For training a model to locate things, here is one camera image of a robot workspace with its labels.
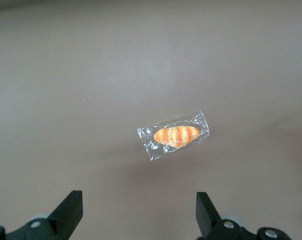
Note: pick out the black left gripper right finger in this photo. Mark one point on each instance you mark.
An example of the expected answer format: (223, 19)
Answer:
(210, 225)

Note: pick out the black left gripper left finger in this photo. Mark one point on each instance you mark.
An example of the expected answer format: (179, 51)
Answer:
(65, 220)

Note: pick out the bread roll in clear wrapper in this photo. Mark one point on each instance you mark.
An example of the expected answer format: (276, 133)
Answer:
(175, 136)

